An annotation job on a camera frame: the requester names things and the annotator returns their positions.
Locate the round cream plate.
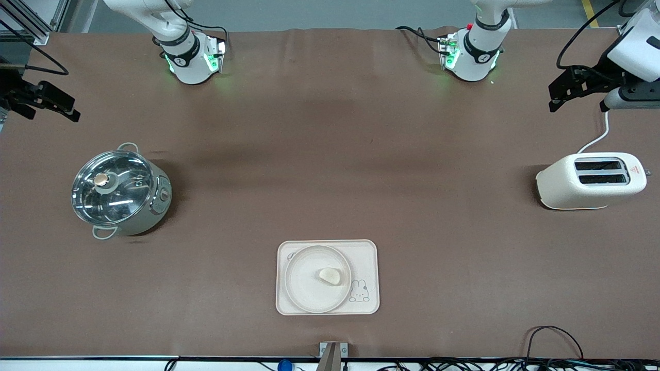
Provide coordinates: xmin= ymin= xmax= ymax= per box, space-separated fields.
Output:
xmin=284 ymin=245 xmax=353 ymax=314

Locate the cream rabbit print tray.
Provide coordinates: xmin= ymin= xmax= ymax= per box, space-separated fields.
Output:
xmin=276 ymin=240 xmax=381 ymax=316

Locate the cream two-slot toaster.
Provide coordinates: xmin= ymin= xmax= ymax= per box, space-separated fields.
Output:
xmin=535 ymin=151 xmax=652 ymax=211

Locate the glass pot lid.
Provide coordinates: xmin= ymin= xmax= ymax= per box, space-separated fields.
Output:
xmin=71 ymin=150 xmax=155 ymax=224

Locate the silver electric cooking pot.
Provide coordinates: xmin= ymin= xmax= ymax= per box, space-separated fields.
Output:
xmin=72 ymin=143 xmax=173 ymax=241

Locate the brown table cover mat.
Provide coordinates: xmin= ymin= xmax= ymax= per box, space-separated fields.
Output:
xmin=0 ymin=28 xmax=660 ymax=360

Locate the white toaster power cable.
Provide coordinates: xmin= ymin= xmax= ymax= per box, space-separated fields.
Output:
xmin=576 ymin=109 xmax=611 ymax=155

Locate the aluminium profile frame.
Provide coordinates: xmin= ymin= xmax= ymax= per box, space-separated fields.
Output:
xmin=0 ymin=0 xmax=71 ymax=48

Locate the black left arm base cable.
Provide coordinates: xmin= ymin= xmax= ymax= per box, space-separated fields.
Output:
xmin=395 ymin=25 xmax=445 ymax=55

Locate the black arm base cable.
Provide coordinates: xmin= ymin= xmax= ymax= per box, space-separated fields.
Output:
xmin=395 ymin=25 xmax=445 ymax=55
xmin=159 ymin=0 xmax=229 ymax=44

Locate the black right arm base cable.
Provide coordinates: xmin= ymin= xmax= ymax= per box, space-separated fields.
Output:
xmin=159 ymin=0 xmax=229 ymax=44

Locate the tangled black cable bundle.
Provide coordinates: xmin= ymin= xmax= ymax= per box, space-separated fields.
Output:
xmin=376 ymin=357 xmax=660 ymax=371

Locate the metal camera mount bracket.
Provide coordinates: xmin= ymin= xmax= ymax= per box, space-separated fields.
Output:
xmin=319 ymin=341 xmax=348 ymax=371

